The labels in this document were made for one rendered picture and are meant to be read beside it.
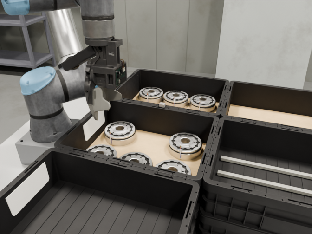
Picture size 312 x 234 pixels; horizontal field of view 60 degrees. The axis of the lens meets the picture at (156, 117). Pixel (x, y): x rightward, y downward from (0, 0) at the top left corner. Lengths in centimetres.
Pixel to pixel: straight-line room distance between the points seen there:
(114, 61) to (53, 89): 34
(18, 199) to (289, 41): 277
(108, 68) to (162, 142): 35
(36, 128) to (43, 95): 13
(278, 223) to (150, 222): 28
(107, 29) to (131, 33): 307
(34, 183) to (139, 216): 26
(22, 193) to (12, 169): 41
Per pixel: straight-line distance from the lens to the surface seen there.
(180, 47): 362
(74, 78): 97
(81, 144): 86
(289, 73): 309
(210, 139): 75
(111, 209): 71
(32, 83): 94
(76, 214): 71
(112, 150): 82
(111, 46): 66
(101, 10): 64
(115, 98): 76
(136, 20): 366
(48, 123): 99
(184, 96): 111
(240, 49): 298
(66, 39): 101
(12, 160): 115
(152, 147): 87
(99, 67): 67
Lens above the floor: 136
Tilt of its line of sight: 31 degrees down
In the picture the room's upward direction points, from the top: straight up
